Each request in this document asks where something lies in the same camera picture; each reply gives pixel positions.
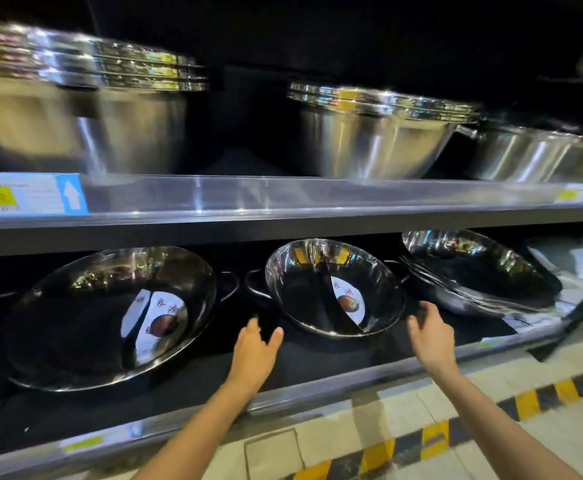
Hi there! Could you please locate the person's left hand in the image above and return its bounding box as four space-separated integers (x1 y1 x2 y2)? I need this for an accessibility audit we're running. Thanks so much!
224 317 286 396

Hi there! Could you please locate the person's right hand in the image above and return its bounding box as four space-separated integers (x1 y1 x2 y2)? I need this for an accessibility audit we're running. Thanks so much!
405 300 458 376

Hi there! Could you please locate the small divided steel hotpot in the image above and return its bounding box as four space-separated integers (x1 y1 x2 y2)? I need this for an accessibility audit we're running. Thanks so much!
245 238 412 340

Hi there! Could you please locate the black metal shelving unit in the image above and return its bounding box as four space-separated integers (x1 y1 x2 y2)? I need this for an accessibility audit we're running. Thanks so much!
0 0 583 480

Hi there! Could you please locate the large divided steel hotpot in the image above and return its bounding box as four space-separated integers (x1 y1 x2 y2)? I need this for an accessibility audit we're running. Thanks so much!
0 246 240 393

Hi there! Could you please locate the person's left forearm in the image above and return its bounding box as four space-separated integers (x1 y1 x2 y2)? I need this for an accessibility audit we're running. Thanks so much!
131 377 252 480

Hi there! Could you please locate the person's right forearm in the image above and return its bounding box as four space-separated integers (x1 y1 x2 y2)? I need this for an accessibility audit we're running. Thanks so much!
436 359 583 480

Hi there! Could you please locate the stack of steel woks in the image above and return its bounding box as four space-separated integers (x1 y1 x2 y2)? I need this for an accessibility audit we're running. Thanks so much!
400 228 565 316

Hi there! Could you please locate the yellow black hazard tape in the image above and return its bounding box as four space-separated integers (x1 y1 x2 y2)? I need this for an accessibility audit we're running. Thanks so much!
281 364 583 480

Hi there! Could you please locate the clear plastic wrapping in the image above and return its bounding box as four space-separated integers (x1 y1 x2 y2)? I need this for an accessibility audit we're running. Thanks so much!
501 229 583 335

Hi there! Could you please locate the stack of steel pots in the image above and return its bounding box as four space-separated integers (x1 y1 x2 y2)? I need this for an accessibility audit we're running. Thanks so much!
0 22 210 176
286 82 480 181

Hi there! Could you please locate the right steel mixing bowl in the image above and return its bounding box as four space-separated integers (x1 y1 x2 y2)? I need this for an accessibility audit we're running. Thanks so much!
463 122 583 185

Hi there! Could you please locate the white blue price tag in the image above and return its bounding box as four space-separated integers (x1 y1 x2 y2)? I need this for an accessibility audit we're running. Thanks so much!
0 172 89 219

